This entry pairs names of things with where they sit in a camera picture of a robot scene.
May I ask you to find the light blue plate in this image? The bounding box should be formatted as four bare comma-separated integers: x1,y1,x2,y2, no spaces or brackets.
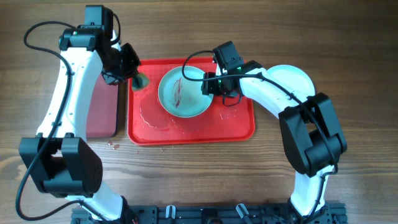
267,65,316,96
158,66,213,118

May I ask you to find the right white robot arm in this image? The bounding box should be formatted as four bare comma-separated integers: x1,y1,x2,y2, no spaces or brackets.
202,60,347,222

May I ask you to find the black tray with pink water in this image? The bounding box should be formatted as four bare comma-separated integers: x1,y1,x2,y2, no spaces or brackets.
86,75,119,138

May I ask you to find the green yellow sponge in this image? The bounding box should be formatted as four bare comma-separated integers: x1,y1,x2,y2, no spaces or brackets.
131,73,150,91

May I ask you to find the right black cable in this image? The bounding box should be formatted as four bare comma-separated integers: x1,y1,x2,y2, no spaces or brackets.
181,50,339,218

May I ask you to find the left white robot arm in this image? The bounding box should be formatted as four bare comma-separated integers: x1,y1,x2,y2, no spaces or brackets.
19,26,140,223

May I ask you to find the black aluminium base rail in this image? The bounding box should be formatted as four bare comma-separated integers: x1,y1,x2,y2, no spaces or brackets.
70,202,348,224

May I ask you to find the red serving tray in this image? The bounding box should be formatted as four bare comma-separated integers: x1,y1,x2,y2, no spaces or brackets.
127,58,255,146

